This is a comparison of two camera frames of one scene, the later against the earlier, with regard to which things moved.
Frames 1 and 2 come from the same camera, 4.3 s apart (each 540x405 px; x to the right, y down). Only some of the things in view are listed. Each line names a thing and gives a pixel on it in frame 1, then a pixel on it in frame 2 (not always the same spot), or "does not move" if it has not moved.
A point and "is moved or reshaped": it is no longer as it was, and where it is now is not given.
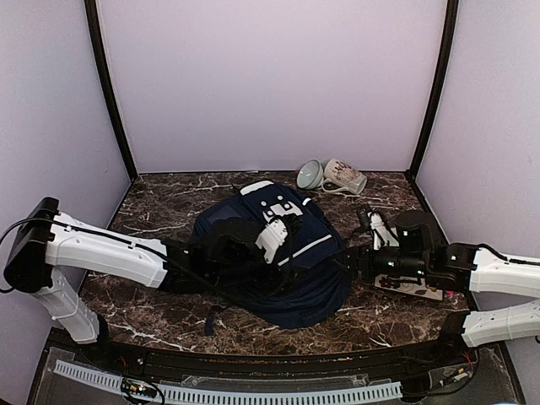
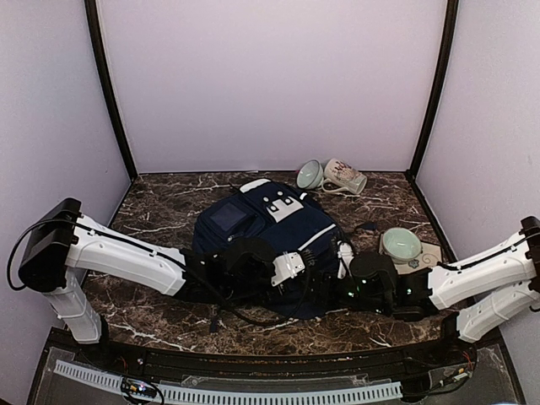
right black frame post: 440,88 does not move
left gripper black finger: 293,223 → 310,256
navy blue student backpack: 320,270 is moved or reshaped
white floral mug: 341,173 does not move
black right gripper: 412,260 → 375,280
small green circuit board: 137,386 does not move
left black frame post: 93,24 does not move
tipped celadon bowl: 310,175 does not move
